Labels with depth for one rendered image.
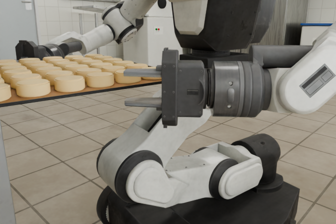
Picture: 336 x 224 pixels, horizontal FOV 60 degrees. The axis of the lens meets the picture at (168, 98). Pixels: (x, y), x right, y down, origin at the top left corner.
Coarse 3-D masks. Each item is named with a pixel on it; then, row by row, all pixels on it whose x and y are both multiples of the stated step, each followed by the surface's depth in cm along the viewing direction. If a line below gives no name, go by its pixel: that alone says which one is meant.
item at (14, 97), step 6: (114, 78) 59; (114, 84) 54; (120, 84) 54; (126, 84) 54; (132, 84) 54; (12, 90) 49; (54, 90) 49; (84, 90) 49; (90, 90) 49; (12, 96) 45; (18, 96) 45; (42, 96) 45; (48, 96) 45; (0, 102) 42; (6, 102) 42
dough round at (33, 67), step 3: (36, 63) 66; (39, 63) 66; (42, 63) 66; (45, 63) 66; (48, 63) 66; (51, 63) 66; (30, 66) 63; (33, 66) 62; (36, 66) 62; (39, 66) 62; (42, 66) 62; (45, 66) 63; (48, 66) 63; (30, 69) 63; (33, 69) 62; (33, 72) 62
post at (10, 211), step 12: (0, 132) 37; (0, 144) 38; (0, 156) 38; (0, 168) 38; (0, 180) 39; (0, 192) 39; (0, 204) 39; (12, 204) 40; (0, 216) 39; (12, 216) 40
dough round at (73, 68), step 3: (66, 66) 61; (69, 66) 61; (72, 66) 61; (75, 66) 61; (78, 66) 61; (81, 66) 61; (84, 66) 62; (87, 66) 63; (66, 69) 61; (69, 69) 61; (72, 69) 60; (75, 69) 60
